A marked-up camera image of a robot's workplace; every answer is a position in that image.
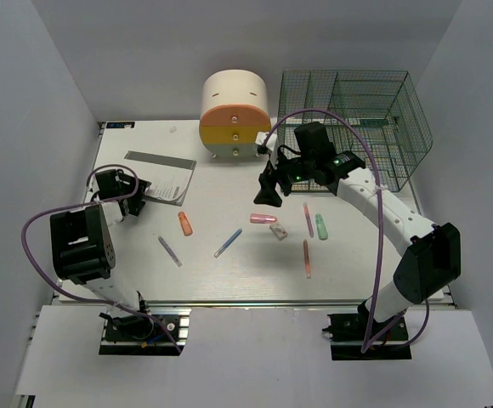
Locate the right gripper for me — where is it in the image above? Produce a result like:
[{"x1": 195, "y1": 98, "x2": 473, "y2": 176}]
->
[{"x1": 254, "y1": 146, "x2": 315, "y2": 207}]

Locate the white paper booklet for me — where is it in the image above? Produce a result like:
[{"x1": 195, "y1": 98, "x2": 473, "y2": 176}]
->
[{"x1": 124, "y1": 150, "x2": 196, "y2": 207}]

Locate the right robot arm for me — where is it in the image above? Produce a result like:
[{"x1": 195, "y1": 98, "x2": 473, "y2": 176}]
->
[{"x1": 254, "y1": 122, "x2": 462, "y2": 339}]

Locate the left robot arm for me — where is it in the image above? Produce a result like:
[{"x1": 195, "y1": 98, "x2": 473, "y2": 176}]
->
[{"x1": 50, "y1": 168, "x2": 154, "y2": 339}]

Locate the pink highlighter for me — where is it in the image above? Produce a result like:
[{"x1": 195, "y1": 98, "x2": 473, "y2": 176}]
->
[{"x1": 249, "y1": 213, "x2": 277, "y2": 224}]

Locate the white eraser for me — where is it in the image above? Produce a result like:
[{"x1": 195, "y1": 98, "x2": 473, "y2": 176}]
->
[{"x1": 269, "y1": 222, "x2": 287, "y2": 241}]

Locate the pink pen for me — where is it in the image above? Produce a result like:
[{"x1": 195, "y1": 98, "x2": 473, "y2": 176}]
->
[{"x1": 303, "y1": 202, "x2": 315, "y2": 238}]

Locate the black label sticker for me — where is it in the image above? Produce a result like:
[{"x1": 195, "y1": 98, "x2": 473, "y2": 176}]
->
[{"x1": 106, "y1": 122, "x2": 135, "y2": 129}]

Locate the orange pen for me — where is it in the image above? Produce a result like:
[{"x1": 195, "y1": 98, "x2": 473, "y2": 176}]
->
[{"x1": 303, "y1": 239, "x2": 312, "y2": 279}]

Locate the green highlighter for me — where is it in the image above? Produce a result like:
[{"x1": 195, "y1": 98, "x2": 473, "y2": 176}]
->
[{"x1": 315, "y1": 213, "x2": 328, "y2": 241}]

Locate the blue pen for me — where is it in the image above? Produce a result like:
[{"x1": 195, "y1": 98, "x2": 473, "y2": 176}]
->
[{"x1": 213, "y1": 229, "x2": 242, "y2": 258}]

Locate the purple pen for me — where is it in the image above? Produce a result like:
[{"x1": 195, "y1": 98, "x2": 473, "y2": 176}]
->
[{"x1": 157, "y1": 236, "x2": 182, "y2": 267}]

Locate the round drawer storage box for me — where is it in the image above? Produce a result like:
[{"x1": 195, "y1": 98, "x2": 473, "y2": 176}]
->
[{"x1": 199, "y1": 70, "x2": 271, "y2": 158}]

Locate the orange highlighter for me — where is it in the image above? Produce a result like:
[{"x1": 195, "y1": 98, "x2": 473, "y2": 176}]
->
[{"x1": 178, "y1": 212, "x2": 193, "y2": 236}]

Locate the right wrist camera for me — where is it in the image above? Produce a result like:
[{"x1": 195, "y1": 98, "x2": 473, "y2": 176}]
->
[{"x1": 255, "y1": 132, "x2": 278, "y2": 155}]

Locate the green wire mesh organizer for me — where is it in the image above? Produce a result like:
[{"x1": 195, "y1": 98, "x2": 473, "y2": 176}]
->
[{"x1": 277, "y1": 69, "x2": 433, "y2": 192}]

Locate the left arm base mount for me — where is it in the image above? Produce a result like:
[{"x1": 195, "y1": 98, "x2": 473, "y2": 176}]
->
[{"x1": 99, "y1": 313, "x2": 189, "y2": 356}]

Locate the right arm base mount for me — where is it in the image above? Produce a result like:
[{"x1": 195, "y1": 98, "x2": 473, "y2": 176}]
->
[{"x1": 322, "y1": 312, "x2": 413, "y2": 362}]

